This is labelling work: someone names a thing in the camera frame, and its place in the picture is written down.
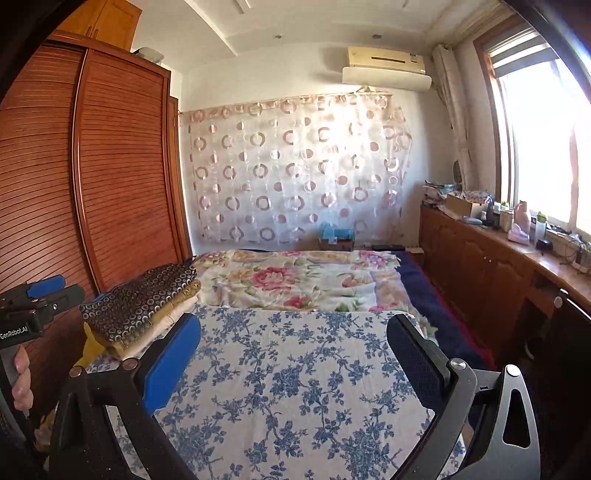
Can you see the green capped water bottle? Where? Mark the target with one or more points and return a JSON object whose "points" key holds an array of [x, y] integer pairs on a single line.
{"points": [[540, 228]]}

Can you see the wooden framed window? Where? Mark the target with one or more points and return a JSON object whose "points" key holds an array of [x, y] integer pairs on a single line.
{"points": [[535, 138]]}

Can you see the yellow folded garment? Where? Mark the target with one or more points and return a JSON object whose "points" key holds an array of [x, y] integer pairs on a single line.
{"points": [[99, 349]]}

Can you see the cream wall air conditioner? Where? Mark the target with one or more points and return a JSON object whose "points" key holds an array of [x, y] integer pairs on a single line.
{"points": [[385, 67]]}

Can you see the wooden sideboard cabinet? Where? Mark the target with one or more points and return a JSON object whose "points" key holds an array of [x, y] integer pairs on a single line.
{"points": [[480, 263]]}

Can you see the wooden slatted wardrobe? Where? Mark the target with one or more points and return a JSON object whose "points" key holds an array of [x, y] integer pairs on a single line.
{"points": [[120, 175]]}

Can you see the white tied window curtain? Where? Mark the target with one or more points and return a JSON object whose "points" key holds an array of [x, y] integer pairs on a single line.
{"points": [[455, 106]]}

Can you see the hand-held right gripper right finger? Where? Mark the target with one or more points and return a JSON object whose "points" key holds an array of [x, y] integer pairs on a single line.
{"points": [[415, 357]]}

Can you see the blue floral bed sheet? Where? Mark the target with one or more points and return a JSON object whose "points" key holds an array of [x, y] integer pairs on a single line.
{"points": [[300, 369]]}

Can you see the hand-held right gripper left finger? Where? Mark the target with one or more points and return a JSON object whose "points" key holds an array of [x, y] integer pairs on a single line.
{"points": [[173, 364]]}

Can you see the cardboard box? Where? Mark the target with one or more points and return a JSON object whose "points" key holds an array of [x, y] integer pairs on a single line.
{"points": [[461, 205]]}

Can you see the wooden overhead cabinet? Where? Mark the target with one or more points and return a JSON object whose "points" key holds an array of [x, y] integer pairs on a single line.
{"points": [[101, 21]]}

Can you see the sheer circle patterned curtain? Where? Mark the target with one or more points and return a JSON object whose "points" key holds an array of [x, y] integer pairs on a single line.
{"points": [[295, 170]]}

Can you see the grey box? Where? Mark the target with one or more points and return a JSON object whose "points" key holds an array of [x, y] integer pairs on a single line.
{"points": [[150, 53]]}

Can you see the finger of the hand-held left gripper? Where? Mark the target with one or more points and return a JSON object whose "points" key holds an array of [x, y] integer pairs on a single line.
{"points": [[64, 297], [46, 286]]}

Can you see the person's left hand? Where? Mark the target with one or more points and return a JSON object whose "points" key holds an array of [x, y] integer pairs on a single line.
{"points": [[22, 383]]}

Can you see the navy medallion patterned top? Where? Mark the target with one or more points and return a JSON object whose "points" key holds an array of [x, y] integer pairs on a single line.
{"points": [[138, 300]]}

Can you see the folded yellow clothes stack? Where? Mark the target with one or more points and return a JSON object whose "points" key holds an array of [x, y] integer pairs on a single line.
{"points": [[157, 324]]}

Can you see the navy blue blanket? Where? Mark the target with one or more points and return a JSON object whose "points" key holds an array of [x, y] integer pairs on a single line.
{"points": [[443, 304]]}

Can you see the teal box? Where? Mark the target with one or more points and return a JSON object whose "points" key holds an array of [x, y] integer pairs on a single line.
{"points": [[334, 236]]}

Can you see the pink floral quilt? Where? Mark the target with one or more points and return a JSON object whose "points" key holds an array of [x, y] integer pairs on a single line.
{"points": [[286, 281]]}

